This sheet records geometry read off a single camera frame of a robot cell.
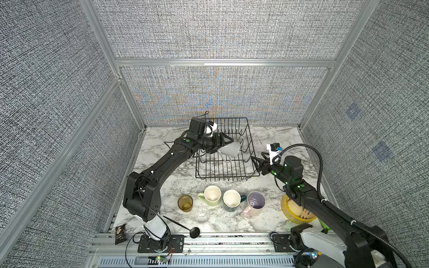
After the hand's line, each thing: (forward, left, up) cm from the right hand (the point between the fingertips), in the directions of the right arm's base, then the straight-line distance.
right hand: (258, 151), depth 79 cm
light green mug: (-14, +22, -20) cm, 33 cm away
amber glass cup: (-16, +36, -23) cm, 46 cm away
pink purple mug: (-17, 0, -19) cm, 25 cm away
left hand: (+3, +12, +3) cm, 13 cm away
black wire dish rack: (+3, +21, -21) cm, 30 cm away
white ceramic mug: (-1, +13, +2) cm, 13 cm away
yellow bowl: (-25, -15, -17) cm, 33 cm away
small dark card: (-32, +62, -19) cm, 73 cm away
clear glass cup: (-23, +27, -21) cm, 41 cm away
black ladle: (-31, +30, -20) cm, 47 cm away
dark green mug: (-16, +12, -17) cm, 26 cm away
